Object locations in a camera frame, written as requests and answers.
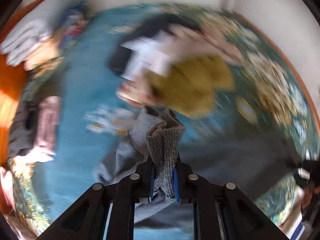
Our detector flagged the grey fleece sweatshirt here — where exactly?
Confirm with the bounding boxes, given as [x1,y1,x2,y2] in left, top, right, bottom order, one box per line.
[95,107,302,228]

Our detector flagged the dark grey and pink clothes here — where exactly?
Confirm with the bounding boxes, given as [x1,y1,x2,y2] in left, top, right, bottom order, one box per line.
[7,95,61,164]

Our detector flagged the blue patterned clothes pile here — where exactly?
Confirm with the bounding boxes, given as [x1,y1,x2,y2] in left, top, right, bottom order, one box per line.
[23,3,90,72]

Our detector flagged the teal floral bedspread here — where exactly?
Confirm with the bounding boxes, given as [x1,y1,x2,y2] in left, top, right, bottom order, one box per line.
[8,4,319,236]

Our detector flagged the mustard yellow knit sweater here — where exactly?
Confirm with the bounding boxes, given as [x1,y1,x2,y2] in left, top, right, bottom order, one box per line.
[145,55,235,118]

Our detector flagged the pink beige garment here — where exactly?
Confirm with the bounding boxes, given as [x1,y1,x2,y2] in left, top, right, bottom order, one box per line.
[116,24,244,107]

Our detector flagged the dark navy garment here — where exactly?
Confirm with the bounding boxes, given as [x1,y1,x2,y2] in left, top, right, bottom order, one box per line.
[106,13,201,76]

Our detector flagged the orange wooden bed frame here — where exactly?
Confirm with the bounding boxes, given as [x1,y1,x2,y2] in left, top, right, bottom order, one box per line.
[1,0,44,172]

